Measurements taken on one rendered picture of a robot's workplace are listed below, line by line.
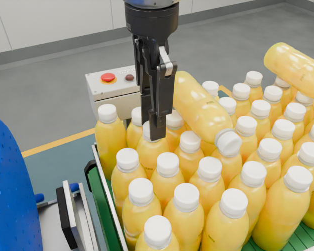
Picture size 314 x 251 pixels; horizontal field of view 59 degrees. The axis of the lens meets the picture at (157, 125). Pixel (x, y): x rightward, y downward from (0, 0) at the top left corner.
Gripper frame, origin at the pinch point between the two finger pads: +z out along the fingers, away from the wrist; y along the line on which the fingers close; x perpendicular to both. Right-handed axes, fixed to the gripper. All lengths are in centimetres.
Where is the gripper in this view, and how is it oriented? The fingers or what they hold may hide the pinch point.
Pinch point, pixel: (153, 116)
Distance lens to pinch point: 50.9
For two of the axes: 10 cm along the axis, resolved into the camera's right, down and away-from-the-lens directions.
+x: 9.3, -2.4, 2.8
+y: 3.7, 6.1, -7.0
